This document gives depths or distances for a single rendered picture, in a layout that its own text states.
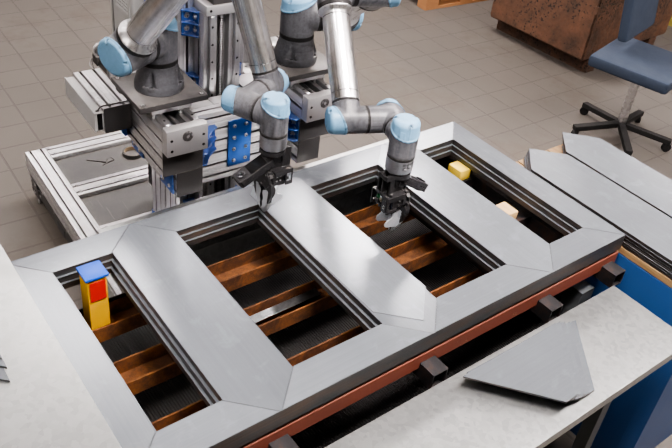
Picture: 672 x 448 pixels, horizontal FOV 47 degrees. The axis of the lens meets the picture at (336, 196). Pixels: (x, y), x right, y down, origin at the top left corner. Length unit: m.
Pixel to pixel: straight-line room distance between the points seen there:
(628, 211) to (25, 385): 1.83
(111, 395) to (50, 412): 0.27
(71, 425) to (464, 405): 0.93
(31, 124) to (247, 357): 2.79
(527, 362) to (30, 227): 2.33
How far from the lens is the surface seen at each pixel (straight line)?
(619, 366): 2.20
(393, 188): 2.10
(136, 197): 3.41
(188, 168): 2.48
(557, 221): 2.48
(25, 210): 3.75
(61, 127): 4.33
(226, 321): 1.89
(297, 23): 2.59
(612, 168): 2.81
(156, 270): 2.03
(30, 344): 1.63
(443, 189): 2.43
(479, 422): 1.94
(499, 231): 2.31
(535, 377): 2.02
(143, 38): 2.21
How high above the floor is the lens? 2.20
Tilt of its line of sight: 35 degrees down
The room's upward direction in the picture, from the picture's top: 7 degrees clockwise
